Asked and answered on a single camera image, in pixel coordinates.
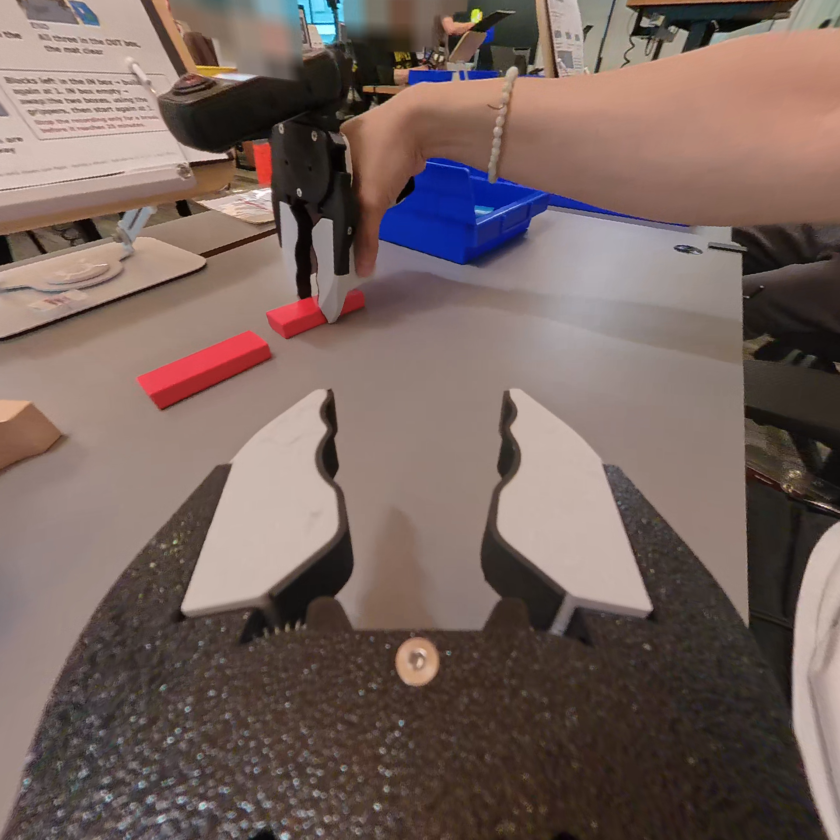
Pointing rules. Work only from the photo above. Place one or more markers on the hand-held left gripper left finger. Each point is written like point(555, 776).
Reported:
point(262, 518)

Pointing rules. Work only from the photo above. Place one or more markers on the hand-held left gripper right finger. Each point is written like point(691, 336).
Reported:
point(564, 518)

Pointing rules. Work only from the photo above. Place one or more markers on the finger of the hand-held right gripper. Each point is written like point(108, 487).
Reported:
point(287, 226)
point(326, 262)

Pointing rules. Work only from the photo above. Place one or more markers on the red rectangular block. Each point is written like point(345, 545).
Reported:
point(203, 367)
point(295, 318)

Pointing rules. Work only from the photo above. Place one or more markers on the blue plastic bin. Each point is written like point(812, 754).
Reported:
point(453, 210)
point(472, 77)

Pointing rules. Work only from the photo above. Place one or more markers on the person's right forearm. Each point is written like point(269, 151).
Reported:
point(656, 131)

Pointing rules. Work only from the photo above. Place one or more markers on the person's right hand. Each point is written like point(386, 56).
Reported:
point(420, 131)

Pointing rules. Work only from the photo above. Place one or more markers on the papers in plastic sleeve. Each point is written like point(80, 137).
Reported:
point(243, 207)

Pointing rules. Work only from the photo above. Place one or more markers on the instruction sign board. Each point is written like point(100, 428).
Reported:
point(72, 98)

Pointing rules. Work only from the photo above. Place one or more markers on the wooden arch block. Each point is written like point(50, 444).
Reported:
point(23, 430)

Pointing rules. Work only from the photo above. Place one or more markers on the white garment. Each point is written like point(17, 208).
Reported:
point(820, 689)

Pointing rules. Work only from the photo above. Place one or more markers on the dark clothing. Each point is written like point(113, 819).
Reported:
point(787, 295)

